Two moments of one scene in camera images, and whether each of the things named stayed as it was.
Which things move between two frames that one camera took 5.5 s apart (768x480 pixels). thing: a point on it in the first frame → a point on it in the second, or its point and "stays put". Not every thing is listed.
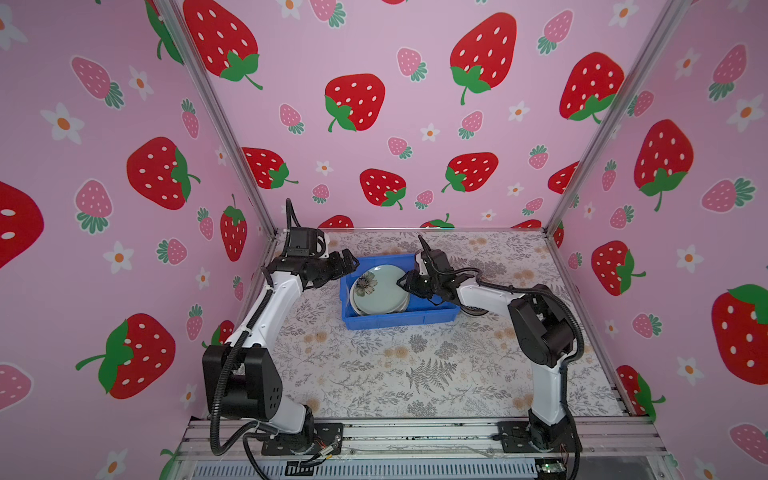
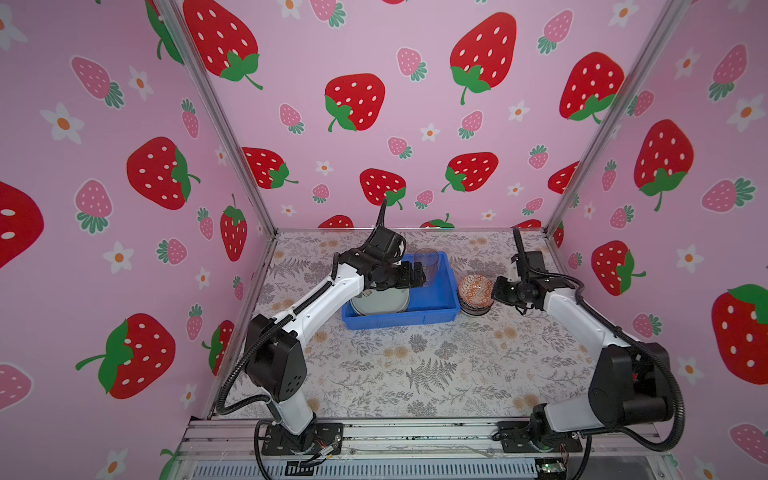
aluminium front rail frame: (608, 448) stays put
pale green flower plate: (375, 291) stays put
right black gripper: (409, 282) → (497, 292)
